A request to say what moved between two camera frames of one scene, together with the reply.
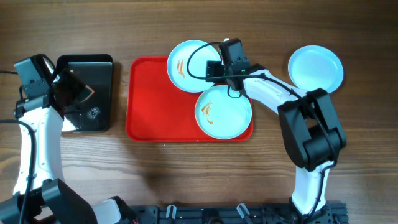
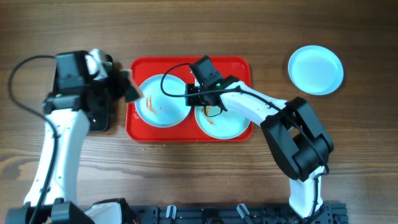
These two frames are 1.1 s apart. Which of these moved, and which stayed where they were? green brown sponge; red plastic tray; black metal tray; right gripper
Moved: right gripper; green brown sponge
Stayed: black metal tray; red plastic tray
